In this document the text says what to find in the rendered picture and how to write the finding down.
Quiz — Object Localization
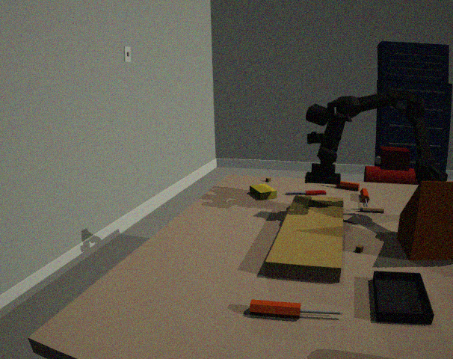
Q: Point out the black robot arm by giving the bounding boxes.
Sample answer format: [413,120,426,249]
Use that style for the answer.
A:
[306,89,448,184]

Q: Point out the orange-handled awl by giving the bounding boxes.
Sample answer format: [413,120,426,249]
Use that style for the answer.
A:
[336,181,360,191]
[360,188,369,206]
[250,299,342,319]

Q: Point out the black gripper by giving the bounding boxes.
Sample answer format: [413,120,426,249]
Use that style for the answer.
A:
[317,128,342,176]

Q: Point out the yellow flat block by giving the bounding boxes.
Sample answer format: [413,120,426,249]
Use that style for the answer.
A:
[250,184,277,200]

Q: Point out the yellow panel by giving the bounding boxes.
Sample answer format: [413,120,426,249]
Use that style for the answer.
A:
[265,195,344,283]

